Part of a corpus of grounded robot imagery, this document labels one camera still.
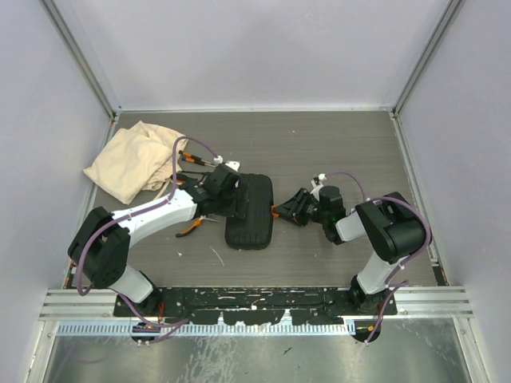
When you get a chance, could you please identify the black plastic tool case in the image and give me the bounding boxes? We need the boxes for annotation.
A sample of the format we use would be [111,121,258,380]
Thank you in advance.
[224,173,274,251]

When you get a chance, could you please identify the white slotted cable duct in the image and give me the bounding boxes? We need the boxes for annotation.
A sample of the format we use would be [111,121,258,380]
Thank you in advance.
[57,319,355,337]

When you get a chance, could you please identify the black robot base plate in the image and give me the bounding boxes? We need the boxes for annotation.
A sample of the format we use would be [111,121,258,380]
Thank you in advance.
[133,287,398,326]

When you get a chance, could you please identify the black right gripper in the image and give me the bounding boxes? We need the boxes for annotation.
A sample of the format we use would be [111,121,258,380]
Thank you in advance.
[272,188,328,227]

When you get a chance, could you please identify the beige cloth drawstring bag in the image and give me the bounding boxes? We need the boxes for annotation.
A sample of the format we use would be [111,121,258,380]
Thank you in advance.
[84,120,188,205]

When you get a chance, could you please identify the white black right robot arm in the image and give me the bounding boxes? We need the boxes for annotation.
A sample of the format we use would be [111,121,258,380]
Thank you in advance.
[272,186,431,314]

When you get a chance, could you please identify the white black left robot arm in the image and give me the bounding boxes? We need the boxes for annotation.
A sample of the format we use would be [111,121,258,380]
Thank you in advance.
[67,164,243,316]

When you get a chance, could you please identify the small orange black precision screwdriver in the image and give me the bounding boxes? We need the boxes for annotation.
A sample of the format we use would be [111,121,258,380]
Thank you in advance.
[179,150,215,164]

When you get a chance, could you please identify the orange black needle nose pliers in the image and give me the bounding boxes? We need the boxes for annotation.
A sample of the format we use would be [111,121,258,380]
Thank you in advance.
[176,215,219,238]

